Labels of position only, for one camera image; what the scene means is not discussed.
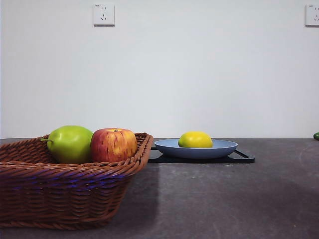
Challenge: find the blue round plate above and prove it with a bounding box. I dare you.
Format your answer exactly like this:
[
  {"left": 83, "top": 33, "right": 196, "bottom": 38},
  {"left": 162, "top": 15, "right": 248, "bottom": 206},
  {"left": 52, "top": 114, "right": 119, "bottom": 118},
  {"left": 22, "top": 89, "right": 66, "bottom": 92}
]
[{"left": 154, "top": 138, "right": 238, "bottom": 160}]

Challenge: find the black flat tray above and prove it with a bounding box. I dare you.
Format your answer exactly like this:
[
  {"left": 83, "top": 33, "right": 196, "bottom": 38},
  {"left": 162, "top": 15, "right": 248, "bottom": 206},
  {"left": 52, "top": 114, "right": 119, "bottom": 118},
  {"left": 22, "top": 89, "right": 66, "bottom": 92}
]
[{"left": 147, "top": 146, "right": 256, "bottom": 164}]

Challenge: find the green apple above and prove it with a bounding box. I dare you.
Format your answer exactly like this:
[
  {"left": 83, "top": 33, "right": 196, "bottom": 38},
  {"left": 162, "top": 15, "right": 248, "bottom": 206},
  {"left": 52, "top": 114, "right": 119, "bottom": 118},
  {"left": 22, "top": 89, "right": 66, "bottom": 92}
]
[{"left": 40, "top": 125, "right": 94, "bottom": 165}]

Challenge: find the brown wicker basket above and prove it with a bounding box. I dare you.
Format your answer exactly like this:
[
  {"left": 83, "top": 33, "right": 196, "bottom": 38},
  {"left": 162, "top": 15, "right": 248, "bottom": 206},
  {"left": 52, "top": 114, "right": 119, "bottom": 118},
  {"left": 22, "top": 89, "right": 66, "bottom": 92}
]
[{"left": 0, "top": 132, "right": 155, "bottom": 230}]

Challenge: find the red apple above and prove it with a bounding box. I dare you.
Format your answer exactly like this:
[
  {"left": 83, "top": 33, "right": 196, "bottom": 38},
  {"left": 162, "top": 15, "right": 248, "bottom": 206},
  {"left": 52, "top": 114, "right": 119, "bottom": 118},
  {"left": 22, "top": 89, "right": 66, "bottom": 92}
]
[{"left": 90, "top": 128, "right": 138, "bottom": 163}]

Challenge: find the yellow lemon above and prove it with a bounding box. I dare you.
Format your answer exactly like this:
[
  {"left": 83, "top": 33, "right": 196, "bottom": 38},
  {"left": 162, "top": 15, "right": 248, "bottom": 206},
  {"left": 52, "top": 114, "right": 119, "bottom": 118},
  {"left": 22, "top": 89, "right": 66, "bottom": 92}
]
[{"left": 177, "top": 131, "right": 213, "bottom": 149}]

